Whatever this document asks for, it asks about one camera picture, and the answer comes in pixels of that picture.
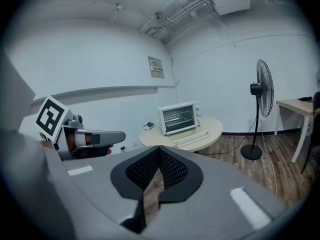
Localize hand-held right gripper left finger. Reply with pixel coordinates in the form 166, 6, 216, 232
43, 145, 161, 235

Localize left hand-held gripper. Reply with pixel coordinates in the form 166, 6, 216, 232
35, 95, 126, 161

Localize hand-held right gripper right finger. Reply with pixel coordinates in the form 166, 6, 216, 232
142, 145, 288, 240

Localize white oven door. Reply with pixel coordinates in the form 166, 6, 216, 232
167, 128, 212, 149

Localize white toaster oven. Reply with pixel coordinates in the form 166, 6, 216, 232
157, 101, 203, 137

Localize light wooden desk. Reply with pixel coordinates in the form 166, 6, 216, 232
39, 140, 55, 150

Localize beige round table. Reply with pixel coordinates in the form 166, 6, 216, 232
138, 116, 224, 153

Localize person's grey shirt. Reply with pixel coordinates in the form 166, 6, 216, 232
0, 46, 76, 240

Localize black standing fan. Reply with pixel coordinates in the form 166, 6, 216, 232
240, 58, 275, 161

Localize black chair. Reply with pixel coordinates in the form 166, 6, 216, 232
301, 91, 320, 174

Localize white-legged wooden desk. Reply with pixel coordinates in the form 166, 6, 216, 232
274, 98, 320, 164

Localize white ceiling pipes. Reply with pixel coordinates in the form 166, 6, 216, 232
139, 0, 218, 44

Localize black fan cable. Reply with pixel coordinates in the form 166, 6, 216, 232
199, 131, 258, 158

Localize white floor cable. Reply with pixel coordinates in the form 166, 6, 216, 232
261, 131, 279, 197

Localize grey wall electrical panel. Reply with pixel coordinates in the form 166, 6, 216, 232
147, 56, 165, 79

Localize thin wall cable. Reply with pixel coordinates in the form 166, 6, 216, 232
169, 52, 180, 105

